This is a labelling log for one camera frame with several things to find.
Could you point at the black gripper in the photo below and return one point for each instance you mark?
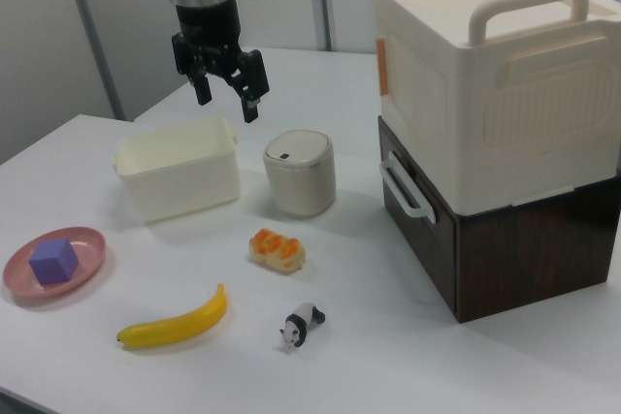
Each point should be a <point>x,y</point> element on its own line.
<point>208,36</point>

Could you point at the white rectangular plastic bin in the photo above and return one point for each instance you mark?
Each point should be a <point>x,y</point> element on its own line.
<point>184,191</point>

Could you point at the cream mini trash can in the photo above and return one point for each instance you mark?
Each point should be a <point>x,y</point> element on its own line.
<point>301,181</point>

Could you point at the orange glazed toy bread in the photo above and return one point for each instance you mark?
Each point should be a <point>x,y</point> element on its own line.
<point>276,251</point>

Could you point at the pink round plate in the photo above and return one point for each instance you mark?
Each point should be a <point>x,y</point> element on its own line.
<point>89,244</point>

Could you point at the yellow toy banana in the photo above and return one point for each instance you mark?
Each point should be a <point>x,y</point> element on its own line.
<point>184,324</point>

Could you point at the toy panda figurine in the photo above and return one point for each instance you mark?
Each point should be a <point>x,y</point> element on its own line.
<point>303,317</point>

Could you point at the purple cube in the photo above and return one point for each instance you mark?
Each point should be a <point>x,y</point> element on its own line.
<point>53,264</point>

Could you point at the cream toy microwave box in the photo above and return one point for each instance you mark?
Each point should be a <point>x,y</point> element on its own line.
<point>485,94</point>

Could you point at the dark brown wooden cabinet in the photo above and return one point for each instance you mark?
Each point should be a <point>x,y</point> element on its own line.
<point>533,249</point>

